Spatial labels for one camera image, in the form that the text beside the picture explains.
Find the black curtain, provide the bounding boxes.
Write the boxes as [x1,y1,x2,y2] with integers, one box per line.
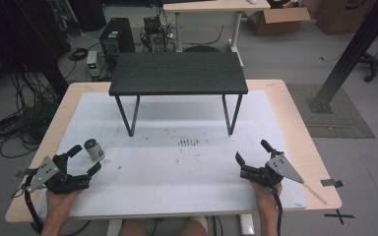
[0,0,72,99]

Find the small white power device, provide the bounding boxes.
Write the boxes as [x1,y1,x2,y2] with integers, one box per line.
[86,50,99,79]

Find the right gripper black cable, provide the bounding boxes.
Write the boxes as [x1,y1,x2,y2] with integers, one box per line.
[272,188,284,236]

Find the person's knees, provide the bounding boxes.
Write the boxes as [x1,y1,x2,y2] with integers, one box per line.
[117,215,209,236]

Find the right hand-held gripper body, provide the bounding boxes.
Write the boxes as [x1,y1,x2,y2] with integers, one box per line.
[239,150,305,190]

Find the grey floor mat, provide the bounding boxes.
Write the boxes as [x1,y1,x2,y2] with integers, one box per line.
[285,83,376,140]

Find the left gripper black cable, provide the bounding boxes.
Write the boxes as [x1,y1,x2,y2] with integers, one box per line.
[11,168,45,234]

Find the person's right hand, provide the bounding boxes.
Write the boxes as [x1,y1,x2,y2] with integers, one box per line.
[249,180,284,210]

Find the light wooden desk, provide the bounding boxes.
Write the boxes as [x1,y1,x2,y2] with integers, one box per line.
[162,0,272,68]

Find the black tape piece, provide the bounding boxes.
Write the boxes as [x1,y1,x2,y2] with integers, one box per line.
[320,178,345,189]

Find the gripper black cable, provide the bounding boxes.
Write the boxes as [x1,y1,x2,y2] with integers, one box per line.
[11,168,45,234]
[272,188,284,236]

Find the black metal frame post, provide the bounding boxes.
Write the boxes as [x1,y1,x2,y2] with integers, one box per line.
[306,0,378,114]

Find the large closed cardboard box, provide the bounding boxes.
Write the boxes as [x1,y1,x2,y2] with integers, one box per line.
[314,0,378,35]

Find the black computer tower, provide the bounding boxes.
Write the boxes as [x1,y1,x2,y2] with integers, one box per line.
[98,17,136,60]

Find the open computer with cables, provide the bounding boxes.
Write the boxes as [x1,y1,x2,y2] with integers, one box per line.
[140,16,175,53]

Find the person's left hand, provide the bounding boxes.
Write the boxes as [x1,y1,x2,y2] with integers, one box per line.
[45,188,85,214]

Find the open cardboard box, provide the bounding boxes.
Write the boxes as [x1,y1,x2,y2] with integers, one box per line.
[246,7,311,36]

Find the coiled black cable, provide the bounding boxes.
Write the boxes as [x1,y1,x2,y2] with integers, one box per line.
[67,47,90,62]

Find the white table mat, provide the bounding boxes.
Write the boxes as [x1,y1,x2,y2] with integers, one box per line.
[34,89,308,220]

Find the small grey metal can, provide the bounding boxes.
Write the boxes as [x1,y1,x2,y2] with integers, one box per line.
[84,138,106,162]

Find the bundle of black floor cables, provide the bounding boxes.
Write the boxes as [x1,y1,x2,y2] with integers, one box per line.
[0,70,63,159]

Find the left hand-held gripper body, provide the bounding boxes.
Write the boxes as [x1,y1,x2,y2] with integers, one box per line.
[24,153,92,195]

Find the black shelf with metal legs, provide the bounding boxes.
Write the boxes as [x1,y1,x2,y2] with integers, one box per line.
[108,51,249,138]

